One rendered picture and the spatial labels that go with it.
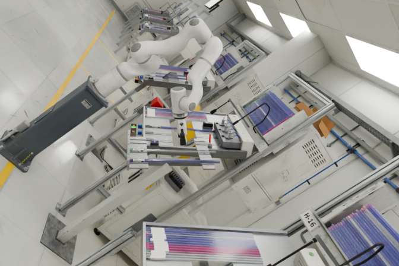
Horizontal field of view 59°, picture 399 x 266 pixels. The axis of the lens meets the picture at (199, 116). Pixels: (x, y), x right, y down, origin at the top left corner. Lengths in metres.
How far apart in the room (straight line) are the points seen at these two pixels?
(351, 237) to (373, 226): 0.10
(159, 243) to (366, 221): 0.88
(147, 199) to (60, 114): 0.83
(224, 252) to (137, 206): 1.09
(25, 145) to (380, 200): 2.03
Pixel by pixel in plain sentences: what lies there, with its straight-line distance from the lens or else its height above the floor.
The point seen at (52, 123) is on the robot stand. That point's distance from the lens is 2.37.
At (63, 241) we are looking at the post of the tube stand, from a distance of 2.44.
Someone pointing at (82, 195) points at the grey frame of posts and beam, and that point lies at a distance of 2.50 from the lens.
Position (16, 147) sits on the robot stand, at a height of 0.08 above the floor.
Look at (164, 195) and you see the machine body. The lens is 2.54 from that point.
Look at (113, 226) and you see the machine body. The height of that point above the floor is 0.16.
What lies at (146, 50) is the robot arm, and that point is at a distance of 2.15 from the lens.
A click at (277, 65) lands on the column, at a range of 5.78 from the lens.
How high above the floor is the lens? 1.38
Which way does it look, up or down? 6 degrees down
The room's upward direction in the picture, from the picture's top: 55 degrees clockwise
